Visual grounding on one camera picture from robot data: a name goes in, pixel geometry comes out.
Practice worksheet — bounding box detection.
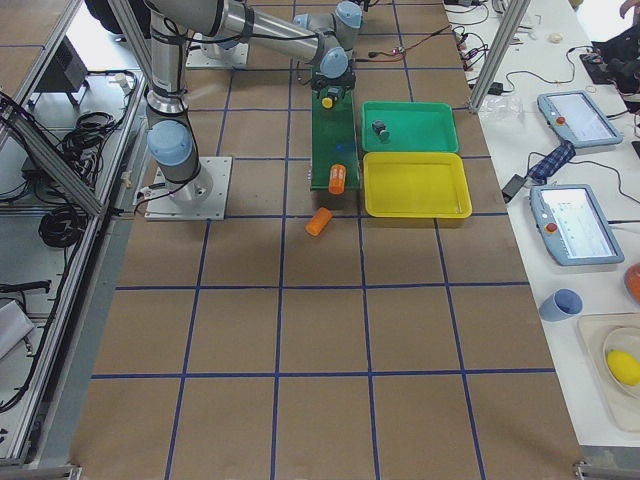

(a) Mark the yellow plastic tray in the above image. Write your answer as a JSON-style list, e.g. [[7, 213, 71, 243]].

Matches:
[[363, 152, 472, 219]]

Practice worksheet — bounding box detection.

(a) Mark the green plastic tray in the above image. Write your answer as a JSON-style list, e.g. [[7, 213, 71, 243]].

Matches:
[[361, 101, 459, 153]]

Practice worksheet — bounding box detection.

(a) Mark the yellow lemon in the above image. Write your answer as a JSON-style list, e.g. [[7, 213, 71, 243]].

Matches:
[[606, 350, 639, 386]]

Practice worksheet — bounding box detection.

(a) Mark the red black wire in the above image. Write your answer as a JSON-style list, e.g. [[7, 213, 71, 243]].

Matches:
[[354, 24, 454, 64]]

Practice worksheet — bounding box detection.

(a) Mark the beige tray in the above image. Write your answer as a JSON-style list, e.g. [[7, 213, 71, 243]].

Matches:
[[577, 313, 639, 433]]

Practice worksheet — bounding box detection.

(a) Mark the teach pendant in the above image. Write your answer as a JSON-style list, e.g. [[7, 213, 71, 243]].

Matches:
[[537, 90, 623, 149], [529, 184, 625, 266]]

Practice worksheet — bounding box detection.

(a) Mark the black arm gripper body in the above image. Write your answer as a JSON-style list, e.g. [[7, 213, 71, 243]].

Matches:
[[310, 67, 356, 98]]

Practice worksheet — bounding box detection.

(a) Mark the blue cup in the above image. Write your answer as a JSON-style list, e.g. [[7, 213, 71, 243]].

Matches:
[[539, 289, 583, 322]]

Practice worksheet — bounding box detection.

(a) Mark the blue plaid umbrella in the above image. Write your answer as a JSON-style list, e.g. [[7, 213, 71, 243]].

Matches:
[[527, 140, 576, 185]]

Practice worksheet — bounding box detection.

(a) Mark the orange cylinder with label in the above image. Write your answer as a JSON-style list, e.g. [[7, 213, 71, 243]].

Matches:
[[327, 164, 347, 195]]

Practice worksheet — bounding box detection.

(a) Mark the green push button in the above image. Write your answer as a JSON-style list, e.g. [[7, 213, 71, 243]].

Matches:
[[371, 120, 390, 142]]

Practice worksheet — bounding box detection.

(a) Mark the teach pendant far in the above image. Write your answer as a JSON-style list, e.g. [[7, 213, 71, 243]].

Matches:
[[537, 90, 623, 149]]

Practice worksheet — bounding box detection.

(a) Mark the teach pendant near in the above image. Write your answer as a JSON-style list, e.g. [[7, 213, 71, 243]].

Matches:
[[529, 184, 625, 266]]

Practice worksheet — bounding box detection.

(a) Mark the black power adapter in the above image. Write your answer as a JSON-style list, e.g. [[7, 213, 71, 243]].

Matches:
[[501, 174, 528, 204]]

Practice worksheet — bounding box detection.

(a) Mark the green conveyor belt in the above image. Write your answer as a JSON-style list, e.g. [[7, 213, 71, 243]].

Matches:
[[310, 91, 361, 191]]

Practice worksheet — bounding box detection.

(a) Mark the aluminium frame post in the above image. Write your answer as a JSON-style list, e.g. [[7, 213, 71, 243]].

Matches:
[[468, 0, 530, 113]]

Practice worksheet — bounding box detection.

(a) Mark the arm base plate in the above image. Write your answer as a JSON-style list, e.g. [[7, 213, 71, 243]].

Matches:
[[144, 156, 233, 221], [186, 43, 249, 70]]

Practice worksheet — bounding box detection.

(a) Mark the plain orange cylinder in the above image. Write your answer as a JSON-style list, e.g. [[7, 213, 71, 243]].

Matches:
[[305, 207, 333, 237]]

